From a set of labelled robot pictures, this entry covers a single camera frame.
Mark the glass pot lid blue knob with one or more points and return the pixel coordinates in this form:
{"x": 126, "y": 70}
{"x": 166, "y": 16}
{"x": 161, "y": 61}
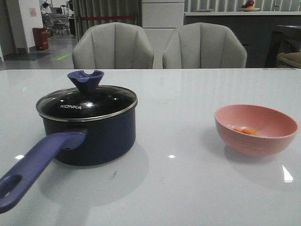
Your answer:
{"x": 87, "y": 101}

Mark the orange ham slices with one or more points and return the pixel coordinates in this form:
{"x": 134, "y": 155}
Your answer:
{"x": 249, "y": 131}

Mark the pink bowl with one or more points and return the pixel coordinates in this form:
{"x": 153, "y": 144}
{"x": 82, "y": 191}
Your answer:
{"x": 275, "y": 130}

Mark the dark blue saucepan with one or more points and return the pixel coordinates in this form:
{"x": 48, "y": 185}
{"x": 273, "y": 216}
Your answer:
{"x": 75, "y": 143}

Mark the left beige chair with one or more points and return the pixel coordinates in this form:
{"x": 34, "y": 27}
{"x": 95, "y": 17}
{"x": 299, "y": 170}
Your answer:
{"x": 113, "y": 46}

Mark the beige chair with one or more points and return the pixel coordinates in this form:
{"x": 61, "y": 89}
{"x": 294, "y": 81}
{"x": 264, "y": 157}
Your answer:
{"x": 203, "y": 46}
{"x": 113, "y": 46}

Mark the right beige chair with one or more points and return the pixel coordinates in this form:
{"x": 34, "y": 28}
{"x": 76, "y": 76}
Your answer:
{"x": 203, "y": 46}

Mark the white refrigerator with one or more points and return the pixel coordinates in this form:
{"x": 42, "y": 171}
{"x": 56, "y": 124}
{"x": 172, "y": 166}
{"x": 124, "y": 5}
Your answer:
{"x": 160, "y": 17}

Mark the red barrier tape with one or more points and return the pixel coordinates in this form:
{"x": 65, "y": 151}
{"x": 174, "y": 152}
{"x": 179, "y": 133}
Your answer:
{"x": 107, "y": 18}

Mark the dark kitchen counter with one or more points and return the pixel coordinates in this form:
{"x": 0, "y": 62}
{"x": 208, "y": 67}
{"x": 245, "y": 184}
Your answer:
{"x": 253, "y": 29}

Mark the red trash bin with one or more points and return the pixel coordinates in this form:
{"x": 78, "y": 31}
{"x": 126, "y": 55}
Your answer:
{"x": 40, "y": 38}

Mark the fruit plate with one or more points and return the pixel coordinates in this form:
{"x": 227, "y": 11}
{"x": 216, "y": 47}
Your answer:
{"x": 249, "y": 6}

